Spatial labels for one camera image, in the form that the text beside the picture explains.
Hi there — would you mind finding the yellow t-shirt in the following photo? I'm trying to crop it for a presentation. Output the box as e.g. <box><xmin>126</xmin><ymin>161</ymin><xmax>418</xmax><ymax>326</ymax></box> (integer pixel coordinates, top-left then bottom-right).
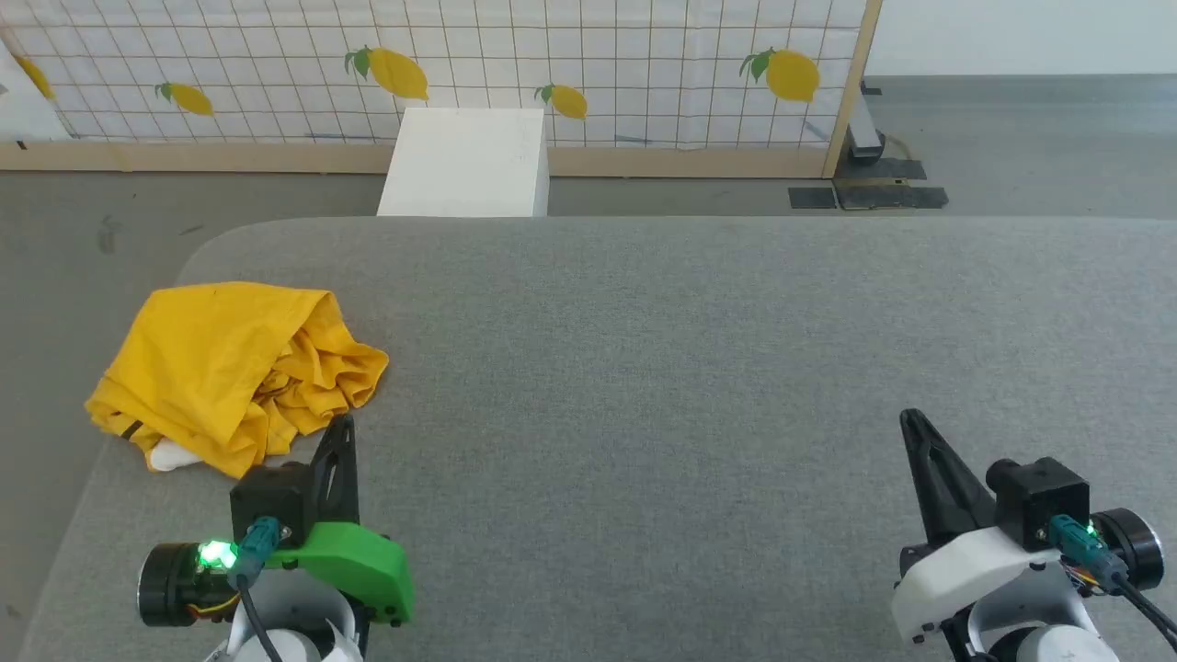
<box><xmin>85</xmin><ymin>282</ymin><xmax>390</xmax><ymax>480</ymax></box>

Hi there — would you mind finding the grey metal screen foot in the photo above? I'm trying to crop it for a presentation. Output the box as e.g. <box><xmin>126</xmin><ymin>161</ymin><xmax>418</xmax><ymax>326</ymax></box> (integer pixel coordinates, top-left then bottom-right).
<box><xmin>850</xmin><ymin>81</ymin><xmax>886</xmax><ymax>166</ymax></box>

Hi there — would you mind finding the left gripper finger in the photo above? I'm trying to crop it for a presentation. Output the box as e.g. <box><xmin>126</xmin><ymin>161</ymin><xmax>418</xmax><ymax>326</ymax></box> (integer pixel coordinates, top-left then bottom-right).
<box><xmin>308</xmin><ymin>417</ymin><xmax>349</xmax><ymax>531</ymax></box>
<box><xmin>334</xmin><ymin>415</ymin><xmax>360</xmax><ymax>528</ymax></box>

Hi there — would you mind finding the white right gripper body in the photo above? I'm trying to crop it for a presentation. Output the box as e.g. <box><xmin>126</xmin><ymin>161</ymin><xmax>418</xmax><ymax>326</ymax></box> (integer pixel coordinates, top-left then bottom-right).
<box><xmin>889</xmin><ymin>527</ymin><xmax>1065</xmax><ymax>645</ymax></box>

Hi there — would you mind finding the dark grey floor plate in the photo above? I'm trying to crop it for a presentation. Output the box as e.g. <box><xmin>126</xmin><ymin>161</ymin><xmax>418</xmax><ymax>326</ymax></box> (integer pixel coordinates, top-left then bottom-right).
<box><xmin>841</xmin><ymin>158</ymin><xmax>928</xmax><ymax>183</ymax></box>

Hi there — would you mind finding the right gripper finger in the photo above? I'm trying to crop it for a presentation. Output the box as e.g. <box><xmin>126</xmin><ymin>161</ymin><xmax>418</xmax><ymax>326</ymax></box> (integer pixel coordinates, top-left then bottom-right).
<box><xmin>898</xmin><ymin>409</ymin><xmax>958</xmax><ymax>546</ymax></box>
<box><xmin>911</xmin><ymin>409</ymin><xmax>997</xmax><ymax>540</ymax></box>

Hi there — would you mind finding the lemon print partition screen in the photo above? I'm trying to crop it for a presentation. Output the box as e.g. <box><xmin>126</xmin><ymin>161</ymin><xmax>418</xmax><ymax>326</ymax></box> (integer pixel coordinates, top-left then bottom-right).
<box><xmin>0</xmin><ymin>0</ymin><xmax>884</xmax><ymax>178</ymax></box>

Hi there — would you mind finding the white rectangular box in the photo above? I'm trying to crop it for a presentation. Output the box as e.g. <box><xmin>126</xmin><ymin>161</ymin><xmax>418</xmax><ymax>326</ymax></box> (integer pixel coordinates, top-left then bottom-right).
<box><xmin>377</xmin><ymin>108</ymin><xmax>551</xmax><ymax>219</ymax></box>

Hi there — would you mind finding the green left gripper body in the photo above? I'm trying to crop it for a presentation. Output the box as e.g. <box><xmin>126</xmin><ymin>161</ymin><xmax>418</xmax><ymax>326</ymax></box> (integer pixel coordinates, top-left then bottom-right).
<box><xmin>266</xmin><ymin>522</ymin><xmax>416</xmax><ymax>627</ymax></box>

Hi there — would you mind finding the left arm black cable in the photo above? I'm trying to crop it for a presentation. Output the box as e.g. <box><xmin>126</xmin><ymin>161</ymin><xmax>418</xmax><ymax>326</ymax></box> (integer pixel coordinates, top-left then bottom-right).
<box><xmin>226</xmin><ymin>516</ymin><xmax>286</xmax><ymax>662</ymax></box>

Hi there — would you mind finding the long black floor mat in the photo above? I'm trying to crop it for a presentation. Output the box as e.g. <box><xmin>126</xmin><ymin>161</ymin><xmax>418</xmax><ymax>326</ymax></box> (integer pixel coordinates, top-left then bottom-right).
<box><xmin>835</xmin><ymin>184</ymin><xmax>950</xmax><ymax>211</ymax></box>

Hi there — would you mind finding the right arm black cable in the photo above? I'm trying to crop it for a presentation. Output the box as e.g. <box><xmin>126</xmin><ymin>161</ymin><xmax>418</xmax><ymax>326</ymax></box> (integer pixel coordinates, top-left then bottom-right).
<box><xmin>1048</xmin><ymin>514</ymin><xmax>1177</xmax><ymax>650</ymax></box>

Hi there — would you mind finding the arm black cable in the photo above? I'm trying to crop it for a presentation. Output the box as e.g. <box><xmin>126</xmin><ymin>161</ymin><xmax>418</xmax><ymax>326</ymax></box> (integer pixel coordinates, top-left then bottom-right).
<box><xmin>226</xmin><ymin>516</ymin><xmax>286</xmax><ymax>662</ymax></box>
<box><xmin>1048</xmin><ymin>514</ymin><xmax>1177</xmax><ymax>650</ymax></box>

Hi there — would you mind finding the grey fabric sofa seat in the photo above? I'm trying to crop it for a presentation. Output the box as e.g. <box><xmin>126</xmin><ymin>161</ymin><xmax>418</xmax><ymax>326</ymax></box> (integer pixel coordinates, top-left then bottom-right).
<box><xmin>18</xmin><ymin>216</ymin><xmax>1177</xmax><ymax>662</ymax></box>

